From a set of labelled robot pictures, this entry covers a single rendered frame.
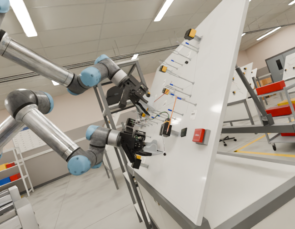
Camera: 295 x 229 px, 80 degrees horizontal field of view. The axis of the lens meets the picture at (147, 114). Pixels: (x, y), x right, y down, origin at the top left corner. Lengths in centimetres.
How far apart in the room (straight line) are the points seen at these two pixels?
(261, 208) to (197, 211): 25
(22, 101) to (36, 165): 758
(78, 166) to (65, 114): 759
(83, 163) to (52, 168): 762
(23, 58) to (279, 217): 111
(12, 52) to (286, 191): 113
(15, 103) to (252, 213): 97
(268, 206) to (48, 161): 795
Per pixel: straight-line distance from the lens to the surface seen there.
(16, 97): 89
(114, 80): 85
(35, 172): 844
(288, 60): 834
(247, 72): 520
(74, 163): 74
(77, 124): 822
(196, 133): 68
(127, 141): 82
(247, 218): 78
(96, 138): 84
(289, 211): 92
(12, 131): 109
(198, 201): 65
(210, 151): 65
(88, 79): 77
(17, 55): 82
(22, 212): 64
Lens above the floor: 124
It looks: 1 degrees up
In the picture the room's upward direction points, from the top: 19 degrees counter-clockwise
